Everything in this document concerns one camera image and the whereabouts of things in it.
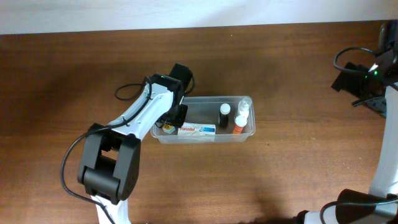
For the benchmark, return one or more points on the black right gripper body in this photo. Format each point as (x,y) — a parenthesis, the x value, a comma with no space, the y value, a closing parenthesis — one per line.
(347,80)

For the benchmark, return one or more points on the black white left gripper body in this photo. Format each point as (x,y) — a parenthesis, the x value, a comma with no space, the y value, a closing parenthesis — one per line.
(175,115)

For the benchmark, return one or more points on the gold lid small jar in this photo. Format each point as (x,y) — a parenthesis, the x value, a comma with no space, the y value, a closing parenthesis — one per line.
(169,129)

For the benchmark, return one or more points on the white Panadol box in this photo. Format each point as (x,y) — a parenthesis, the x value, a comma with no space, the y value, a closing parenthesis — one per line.
(193,129)

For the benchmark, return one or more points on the dark bottle white cap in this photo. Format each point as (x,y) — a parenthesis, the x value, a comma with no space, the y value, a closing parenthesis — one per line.
(224,115)

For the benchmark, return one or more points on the orange bottle white cap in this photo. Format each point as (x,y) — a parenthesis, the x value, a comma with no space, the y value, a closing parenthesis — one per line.
(239,123)

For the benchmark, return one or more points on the white dropper bottle clear cap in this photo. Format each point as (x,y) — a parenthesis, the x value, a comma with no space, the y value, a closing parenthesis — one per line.
(243,107)

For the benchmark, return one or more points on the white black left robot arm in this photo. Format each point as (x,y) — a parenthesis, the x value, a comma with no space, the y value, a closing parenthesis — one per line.
(109,165)

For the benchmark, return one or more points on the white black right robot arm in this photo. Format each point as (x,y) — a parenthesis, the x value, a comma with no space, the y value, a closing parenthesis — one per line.
(379,205)

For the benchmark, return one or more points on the clear plastic container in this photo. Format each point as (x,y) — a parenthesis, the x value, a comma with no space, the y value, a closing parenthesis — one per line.
(206,110)

